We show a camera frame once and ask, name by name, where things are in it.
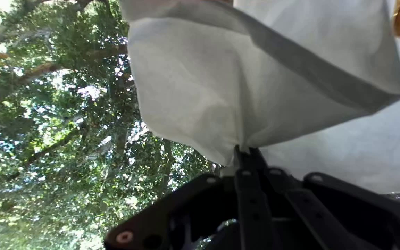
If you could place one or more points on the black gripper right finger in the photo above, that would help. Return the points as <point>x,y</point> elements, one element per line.
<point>297,218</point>

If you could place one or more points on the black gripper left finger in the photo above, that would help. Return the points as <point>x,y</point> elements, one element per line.
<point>257,231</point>

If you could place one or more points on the white tissue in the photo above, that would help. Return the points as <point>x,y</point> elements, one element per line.
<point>314,85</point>

